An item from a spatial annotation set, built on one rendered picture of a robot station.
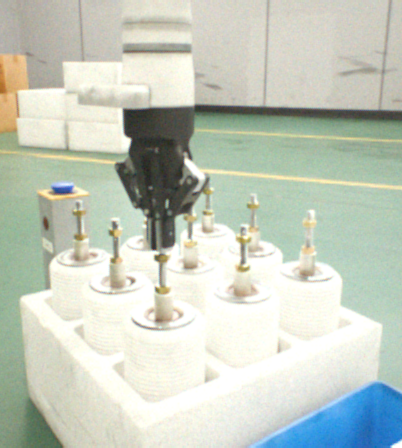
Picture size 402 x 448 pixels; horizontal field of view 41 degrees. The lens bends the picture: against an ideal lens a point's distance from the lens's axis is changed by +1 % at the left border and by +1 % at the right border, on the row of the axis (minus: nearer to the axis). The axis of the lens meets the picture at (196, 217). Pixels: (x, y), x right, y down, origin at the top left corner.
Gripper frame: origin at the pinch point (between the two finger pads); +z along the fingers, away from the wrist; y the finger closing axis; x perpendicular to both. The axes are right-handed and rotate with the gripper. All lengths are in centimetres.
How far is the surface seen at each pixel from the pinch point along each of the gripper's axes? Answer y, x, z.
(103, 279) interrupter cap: 13.4, -1.9, 9.8
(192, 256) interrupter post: 8.0, -13.7, 8.3
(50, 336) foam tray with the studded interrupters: 18.8, 3.5, 18.1
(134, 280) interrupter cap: 10.1, -4.5, 9.7
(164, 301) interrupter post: -0.9, 0.5, 7.7
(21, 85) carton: 377, -200, -2
